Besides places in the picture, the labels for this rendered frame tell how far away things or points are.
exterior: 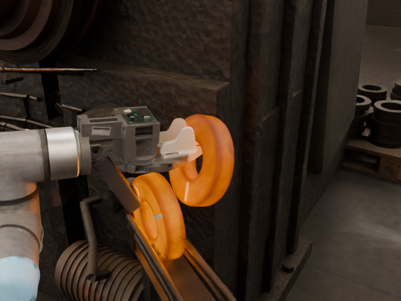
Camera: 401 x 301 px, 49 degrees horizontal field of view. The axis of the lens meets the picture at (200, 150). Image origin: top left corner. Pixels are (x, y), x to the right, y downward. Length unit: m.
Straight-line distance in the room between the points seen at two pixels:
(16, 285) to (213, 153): 0.33
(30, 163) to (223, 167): 0.28
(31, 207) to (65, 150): 0.10
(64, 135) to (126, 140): 0.09
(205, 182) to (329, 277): 1.13
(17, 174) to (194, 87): 0.41
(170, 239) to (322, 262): 1.18
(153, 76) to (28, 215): 0.43
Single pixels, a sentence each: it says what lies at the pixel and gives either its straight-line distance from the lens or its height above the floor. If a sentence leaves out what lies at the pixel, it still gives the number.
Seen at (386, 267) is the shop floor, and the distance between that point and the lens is 1.88.
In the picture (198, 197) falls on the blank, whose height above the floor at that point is 0.76.
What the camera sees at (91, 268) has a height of 0.56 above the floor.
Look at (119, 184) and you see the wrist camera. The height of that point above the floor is 0.80.
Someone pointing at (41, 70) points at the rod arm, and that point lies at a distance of 1.00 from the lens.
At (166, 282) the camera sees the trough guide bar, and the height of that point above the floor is 0.70.
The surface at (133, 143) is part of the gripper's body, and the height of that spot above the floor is 0.87.
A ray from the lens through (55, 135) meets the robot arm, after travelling 0.64.
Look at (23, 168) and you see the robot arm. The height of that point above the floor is 0.86.
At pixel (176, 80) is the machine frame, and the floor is 0.87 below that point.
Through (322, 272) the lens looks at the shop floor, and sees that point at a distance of 1.79.
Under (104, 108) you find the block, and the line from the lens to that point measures 1.00.
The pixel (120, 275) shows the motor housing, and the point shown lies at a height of 0.53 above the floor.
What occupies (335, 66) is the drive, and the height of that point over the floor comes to 0.72.
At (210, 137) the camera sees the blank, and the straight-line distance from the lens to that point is 0.70.
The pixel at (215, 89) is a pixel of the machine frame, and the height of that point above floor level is 0.87.
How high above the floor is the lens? 1.14
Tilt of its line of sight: 26 degrees down
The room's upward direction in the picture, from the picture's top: straight up
